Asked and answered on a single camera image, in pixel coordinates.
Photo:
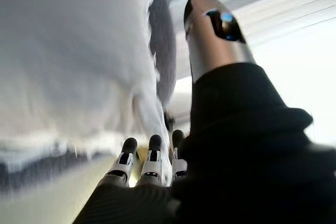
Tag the grey fringed fleece blanket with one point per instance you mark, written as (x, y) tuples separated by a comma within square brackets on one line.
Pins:
[(65, 51)]

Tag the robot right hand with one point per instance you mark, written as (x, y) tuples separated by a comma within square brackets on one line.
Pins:
[(249, 169)]

